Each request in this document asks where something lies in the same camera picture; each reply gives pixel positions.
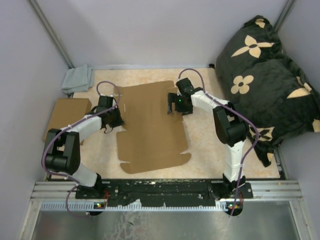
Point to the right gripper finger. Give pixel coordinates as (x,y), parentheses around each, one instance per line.
(172,97)
(170,107)

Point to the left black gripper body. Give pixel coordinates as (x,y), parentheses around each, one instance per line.
(115,119)

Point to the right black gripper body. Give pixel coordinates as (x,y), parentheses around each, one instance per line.
(180,106)

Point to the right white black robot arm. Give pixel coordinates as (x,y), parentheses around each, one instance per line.
(230,129)

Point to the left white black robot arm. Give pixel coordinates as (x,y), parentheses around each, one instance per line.
(62,156)

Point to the folded brown cardboard box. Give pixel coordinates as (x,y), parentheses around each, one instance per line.
(67,111)

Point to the grey folded cloth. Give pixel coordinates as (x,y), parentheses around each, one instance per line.
(79,79)

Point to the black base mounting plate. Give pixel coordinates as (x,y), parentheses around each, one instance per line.
(156,193)

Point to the black floral plush pillow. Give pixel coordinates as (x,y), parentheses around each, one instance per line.
(273,91)

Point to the left aluminium corner post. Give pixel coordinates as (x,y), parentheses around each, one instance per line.
(51,33)

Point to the aluminium corner post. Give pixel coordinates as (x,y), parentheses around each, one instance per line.
(51,33)
(283,14)

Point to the aluminium frame rail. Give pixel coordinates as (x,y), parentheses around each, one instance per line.
(166,209)

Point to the right aluminium corner post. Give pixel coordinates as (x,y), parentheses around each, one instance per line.
(283,14)

